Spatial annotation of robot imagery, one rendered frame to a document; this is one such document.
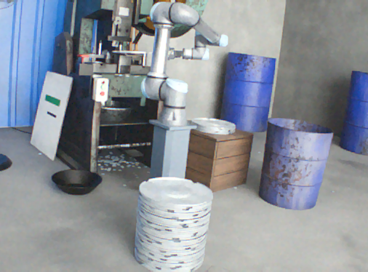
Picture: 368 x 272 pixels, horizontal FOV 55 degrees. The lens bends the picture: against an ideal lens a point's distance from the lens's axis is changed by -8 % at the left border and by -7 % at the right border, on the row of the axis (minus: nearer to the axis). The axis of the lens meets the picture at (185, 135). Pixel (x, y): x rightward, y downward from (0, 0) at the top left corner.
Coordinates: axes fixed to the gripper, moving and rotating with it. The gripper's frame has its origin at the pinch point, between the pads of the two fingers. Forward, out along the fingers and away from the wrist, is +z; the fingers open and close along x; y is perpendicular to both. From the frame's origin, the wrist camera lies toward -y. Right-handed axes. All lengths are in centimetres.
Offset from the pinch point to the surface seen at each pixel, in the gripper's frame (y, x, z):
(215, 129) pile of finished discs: 13, 46, -41
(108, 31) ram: -14.8, -14.3, 32.2
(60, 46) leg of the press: -34, -5, 73
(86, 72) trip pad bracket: 18.4, 11.6, 38.9
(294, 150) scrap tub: 40, 51, -84
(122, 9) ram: -13.7, -29.7, 22.4
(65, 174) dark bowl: 33, 71, 50
